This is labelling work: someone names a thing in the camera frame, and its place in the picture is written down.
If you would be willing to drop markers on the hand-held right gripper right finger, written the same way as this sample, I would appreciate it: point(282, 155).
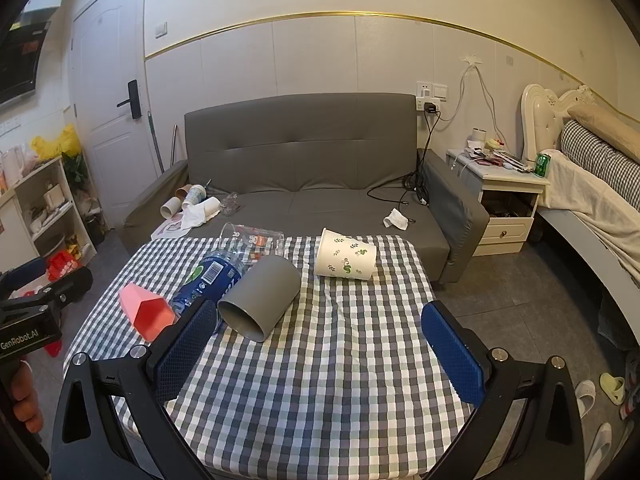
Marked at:
point(454, 357)

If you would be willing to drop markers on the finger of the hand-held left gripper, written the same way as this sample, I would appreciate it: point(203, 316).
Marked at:
point(60, 287)
point(22, 267)

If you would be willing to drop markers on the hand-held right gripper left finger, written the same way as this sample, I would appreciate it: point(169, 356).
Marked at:
point(181, 357)

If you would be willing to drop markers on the grey cup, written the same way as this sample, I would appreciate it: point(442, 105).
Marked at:
point(265, 295)

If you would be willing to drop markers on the pink angular cup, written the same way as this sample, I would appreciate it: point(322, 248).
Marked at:
point(145, 310)

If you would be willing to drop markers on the plain white paper cup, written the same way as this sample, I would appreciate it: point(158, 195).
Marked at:
point(170, 207)
point(211, 206)

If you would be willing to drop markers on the white leaf-print paper cup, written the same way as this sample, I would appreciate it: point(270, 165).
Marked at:
point(345, 255)

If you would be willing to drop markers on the brown paper cup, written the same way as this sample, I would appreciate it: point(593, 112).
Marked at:
point(182, 192)

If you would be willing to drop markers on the clear plastic cup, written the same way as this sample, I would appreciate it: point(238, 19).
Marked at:
point(231, 203)

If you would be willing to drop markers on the person's left hand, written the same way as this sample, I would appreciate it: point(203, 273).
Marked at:
point(27, 400)

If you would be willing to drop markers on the red plastic bag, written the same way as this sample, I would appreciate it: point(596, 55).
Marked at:
point(62, 265)

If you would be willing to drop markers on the white storage shelf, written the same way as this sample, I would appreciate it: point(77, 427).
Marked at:
point(52, 205)

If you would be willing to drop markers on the blue-label plastic bottle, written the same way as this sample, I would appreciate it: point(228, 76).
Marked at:
point(215, 275)

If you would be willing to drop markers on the white kettle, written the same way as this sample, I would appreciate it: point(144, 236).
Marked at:
point(14, 165)

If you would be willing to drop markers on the pink printed bag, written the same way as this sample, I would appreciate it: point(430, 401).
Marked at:
point(167, 227)

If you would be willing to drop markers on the checkered tablecloth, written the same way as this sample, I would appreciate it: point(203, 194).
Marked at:
point(325, 370)

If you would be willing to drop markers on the yellow plastic bag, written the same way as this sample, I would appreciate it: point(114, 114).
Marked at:
point(62, 142)

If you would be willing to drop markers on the white slipper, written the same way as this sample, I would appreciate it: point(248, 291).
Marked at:
point(599, 450)
point(585, 397)

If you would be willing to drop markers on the clear plastic container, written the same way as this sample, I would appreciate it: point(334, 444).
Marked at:
point(250, 237)

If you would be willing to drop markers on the white cloth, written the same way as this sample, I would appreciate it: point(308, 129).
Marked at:
point(195, 217)

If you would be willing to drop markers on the crumpled white tissue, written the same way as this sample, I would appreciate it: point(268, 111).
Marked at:
point(396, 219)

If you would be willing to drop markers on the white nightstand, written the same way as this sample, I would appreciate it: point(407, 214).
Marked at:
point(505, 210)

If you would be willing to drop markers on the yellow-green slipper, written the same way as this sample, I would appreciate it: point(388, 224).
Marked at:
point(614, 389)

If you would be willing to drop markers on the black range hood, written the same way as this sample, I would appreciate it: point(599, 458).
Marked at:
point(20, 60)

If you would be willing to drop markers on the green drink can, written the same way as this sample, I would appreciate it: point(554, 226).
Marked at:
point(541, 166)

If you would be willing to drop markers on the white door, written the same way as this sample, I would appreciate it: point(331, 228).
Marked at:
point(105, 60)

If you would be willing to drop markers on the grey sofa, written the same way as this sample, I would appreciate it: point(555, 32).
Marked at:
point(300, 150)

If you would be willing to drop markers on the checkered pillow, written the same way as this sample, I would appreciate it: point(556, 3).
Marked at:
point(595, 160)

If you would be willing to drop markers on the black charger plug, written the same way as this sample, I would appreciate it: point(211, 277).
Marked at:
point(431, 108)

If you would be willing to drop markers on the white bed headboard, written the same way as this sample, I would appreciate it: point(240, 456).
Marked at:
point(542, 120)

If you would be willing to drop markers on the beige pillow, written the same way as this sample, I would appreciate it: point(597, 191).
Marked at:
point(607, 127)

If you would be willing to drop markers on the grey bed frame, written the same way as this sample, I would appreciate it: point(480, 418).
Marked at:
point(585, 255)

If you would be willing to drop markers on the white wall socket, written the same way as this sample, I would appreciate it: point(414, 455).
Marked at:
point(424, 91)

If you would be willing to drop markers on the small white wall switch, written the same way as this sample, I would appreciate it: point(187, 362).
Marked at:
point(160, 30)

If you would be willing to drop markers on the white wall hook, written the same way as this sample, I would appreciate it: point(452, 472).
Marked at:
point(472, 60)

